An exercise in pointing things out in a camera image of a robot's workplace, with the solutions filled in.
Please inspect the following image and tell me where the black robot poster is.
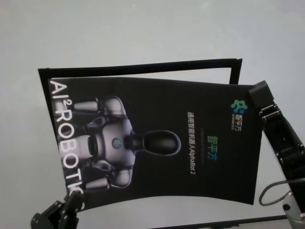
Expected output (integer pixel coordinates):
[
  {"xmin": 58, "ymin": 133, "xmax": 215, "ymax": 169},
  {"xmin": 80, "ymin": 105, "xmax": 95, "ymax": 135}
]
[{"xmin": 47, "ymin": 76, "xmax": 263, "ymax": 206}]

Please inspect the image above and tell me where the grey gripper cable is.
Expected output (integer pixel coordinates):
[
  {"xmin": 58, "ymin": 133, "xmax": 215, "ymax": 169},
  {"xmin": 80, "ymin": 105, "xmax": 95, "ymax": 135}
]
[{"xmin": 258, "ymin": 180, "xmax": 296, "ymax": 206}]

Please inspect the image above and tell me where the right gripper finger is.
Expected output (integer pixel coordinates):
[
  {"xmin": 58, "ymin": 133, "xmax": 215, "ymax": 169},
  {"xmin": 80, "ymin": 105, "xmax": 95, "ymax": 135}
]
[{"xmin": 247, "ymin": 80, "xmax": 305, "ymax": 163}]

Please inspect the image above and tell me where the long black tape strip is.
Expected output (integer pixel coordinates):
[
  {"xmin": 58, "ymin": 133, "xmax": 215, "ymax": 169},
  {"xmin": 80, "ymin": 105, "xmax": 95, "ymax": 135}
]
[{"xmin": 38, "ymin": 58, "xmax": 243, "ymax": 79}]

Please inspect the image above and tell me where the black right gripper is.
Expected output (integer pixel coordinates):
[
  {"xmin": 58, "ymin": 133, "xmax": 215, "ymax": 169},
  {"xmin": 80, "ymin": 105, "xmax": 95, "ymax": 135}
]
[{"xmin": 279, "ymin": 154, "xmax": 305, "ymax": 192}]

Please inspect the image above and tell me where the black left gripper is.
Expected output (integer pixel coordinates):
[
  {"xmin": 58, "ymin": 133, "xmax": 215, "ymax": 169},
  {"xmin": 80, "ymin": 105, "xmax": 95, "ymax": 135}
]
[{"xmin": 32, "ymin": 192, "xmax": 84, "ymax": 229}]

